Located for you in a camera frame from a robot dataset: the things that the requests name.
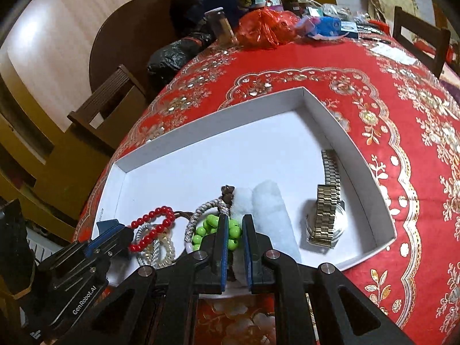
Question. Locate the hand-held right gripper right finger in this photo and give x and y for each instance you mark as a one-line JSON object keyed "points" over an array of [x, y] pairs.
{"points": [[248, 255]]}

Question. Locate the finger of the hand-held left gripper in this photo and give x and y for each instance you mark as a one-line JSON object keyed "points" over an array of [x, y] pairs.
{"points": [[97, 246], [111, 227]]}

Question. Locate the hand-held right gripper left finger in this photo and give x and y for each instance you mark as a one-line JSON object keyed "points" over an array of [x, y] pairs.
{"points": [[224, 255]]}

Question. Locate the silver wristwatch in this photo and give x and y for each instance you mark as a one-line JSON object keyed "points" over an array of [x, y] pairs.
{"points": [[327, 201]]}

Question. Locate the white cardboard box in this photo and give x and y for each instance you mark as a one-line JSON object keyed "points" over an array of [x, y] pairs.
{"points": [[251, 143]]}

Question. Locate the white padded cloth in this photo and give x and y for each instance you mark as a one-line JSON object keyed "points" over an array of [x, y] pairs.
{"points": [[273, 215]]}

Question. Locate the white radiator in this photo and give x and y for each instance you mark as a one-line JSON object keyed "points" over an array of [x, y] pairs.
{"points": [[37, 246]]}

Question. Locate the black object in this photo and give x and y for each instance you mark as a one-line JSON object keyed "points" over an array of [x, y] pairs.
{"points": [[16, 248]]}

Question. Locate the brown wooden chair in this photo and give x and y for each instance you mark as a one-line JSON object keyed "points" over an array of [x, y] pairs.
{"points": [[107, 104]]}

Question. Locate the round dark wooden tabletop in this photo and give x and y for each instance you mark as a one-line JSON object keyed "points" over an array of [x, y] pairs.
{"points": [[125, 28]]}

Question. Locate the red plastic bag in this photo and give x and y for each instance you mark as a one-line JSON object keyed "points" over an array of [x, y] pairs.
{"points": [[267, 27]]}

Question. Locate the blue packet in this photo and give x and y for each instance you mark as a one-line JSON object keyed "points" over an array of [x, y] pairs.
{"points": [[323, 27]]}

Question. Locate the white paper sheet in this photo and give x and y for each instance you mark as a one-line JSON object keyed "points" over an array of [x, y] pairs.
{"points": [[393, 54]]}

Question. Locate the black pen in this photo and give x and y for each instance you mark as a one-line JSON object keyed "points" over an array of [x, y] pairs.
{"points": [[375, 39]]}

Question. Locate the dark wooden chair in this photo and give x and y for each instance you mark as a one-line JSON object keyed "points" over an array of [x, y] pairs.
{"points": [[420, 36]]}

